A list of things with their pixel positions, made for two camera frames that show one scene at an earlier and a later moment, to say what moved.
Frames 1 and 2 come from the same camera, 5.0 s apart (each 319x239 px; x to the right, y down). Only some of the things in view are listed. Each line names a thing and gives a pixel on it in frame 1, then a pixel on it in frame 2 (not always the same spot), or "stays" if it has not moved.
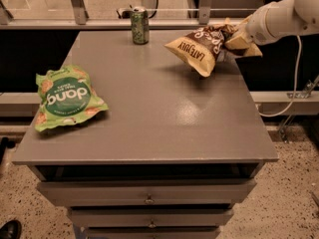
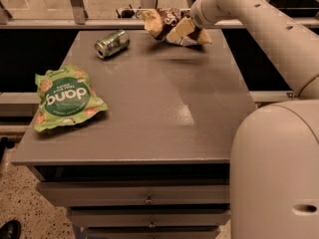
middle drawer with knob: [151, 217] stays
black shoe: [12, 229] stays
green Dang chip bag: [66, 97] stays
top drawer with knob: [151, 192] stays
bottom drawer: [154, 233] stays
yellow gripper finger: [238, 39] → [204, 37]
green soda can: [140, 19] → [112, 44]
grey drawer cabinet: [172, 155] stays
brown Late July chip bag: [202, 48] → [159, 21]
